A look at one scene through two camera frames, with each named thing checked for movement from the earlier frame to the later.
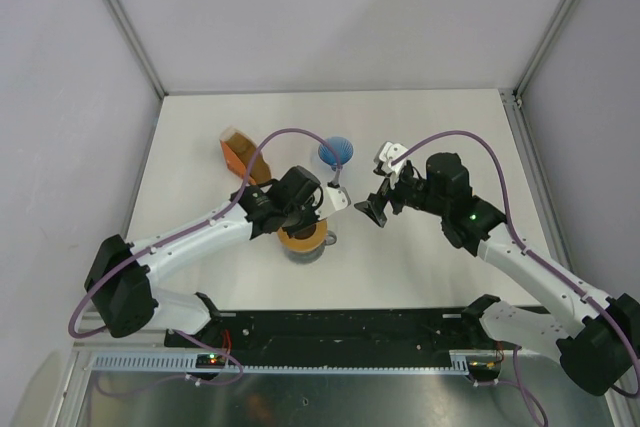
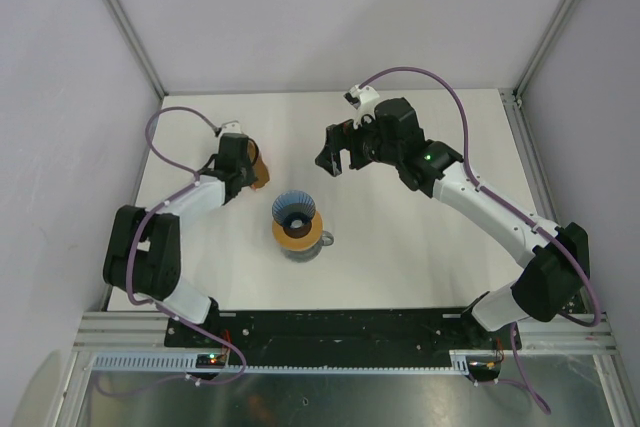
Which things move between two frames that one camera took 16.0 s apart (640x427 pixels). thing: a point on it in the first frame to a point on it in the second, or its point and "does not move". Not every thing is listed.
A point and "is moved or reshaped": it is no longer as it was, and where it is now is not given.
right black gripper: [375, 204] to [339, 138]
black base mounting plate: [340, 332] does not move
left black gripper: [313, 204] to [249, 179]
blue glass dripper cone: [343, 148] is moved or reshaped
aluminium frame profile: [121, 16] does not move
